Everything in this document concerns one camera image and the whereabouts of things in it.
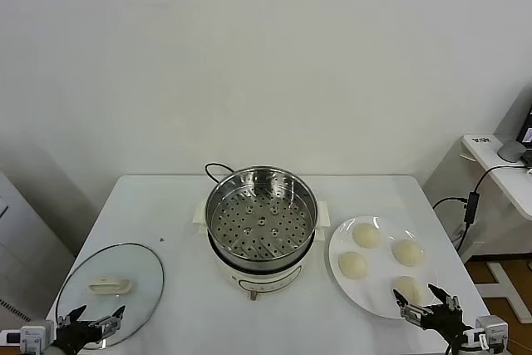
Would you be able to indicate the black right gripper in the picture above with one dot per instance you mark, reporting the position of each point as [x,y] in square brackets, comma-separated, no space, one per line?
[442,321]

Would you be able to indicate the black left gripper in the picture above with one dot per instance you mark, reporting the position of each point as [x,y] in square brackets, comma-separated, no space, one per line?
[79,332]

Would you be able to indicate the white steamed baozi bun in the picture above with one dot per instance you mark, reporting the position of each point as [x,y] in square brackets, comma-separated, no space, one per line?
[366,235]
[353,265]
[408,252]
[412,286]

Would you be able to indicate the perforated steel steamer basket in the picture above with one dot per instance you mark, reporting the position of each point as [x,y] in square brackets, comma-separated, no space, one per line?
[309,215]

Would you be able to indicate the white round plate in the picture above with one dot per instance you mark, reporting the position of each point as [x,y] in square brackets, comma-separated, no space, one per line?
[374,288]

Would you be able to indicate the cream electric cooker base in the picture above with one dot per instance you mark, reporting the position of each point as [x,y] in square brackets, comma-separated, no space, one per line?
[266,278]

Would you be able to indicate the grey round desk gadget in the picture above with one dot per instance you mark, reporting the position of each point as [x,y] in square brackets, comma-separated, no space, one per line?
[511,151]

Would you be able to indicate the dark laptop computer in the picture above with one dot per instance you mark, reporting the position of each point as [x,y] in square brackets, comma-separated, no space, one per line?
[527,130]

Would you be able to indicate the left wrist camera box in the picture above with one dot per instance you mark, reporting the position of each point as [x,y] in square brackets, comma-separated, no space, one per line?
[37,332]

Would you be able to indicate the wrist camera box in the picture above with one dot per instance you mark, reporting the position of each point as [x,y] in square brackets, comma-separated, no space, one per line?
[492,330]
[37,332]

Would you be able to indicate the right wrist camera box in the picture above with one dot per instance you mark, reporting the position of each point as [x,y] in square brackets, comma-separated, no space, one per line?
[492,330]

